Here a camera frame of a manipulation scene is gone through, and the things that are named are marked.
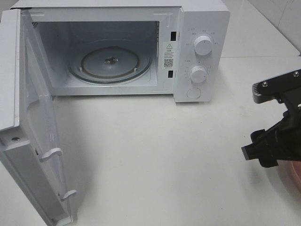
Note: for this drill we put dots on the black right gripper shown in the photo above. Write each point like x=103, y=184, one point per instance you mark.
x=283, y=140

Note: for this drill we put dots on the pink round plate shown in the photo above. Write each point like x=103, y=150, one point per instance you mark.
x=293, y=176

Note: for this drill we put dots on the round white door button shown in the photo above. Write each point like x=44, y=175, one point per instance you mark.
x=194, y=93

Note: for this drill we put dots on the white timer knob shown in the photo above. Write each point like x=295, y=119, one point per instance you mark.
x=198, y=74

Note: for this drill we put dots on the white microwave door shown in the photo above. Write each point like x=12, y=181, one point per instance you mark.
x=29, y=144

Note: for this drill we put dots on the upper white power knob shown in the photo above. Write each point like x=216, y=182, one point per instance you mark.
x=203, y=45

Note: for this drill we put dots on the white microwave oven body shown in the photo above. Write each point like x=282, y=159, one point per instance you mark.
x=170, y=26

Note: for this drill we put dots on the glass microwave turntable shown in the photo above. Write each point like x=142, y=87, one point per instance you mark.
x=110, y=61

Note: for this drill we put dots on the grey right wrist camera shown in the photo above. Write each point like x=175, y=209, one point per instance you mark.
x=275, y=87

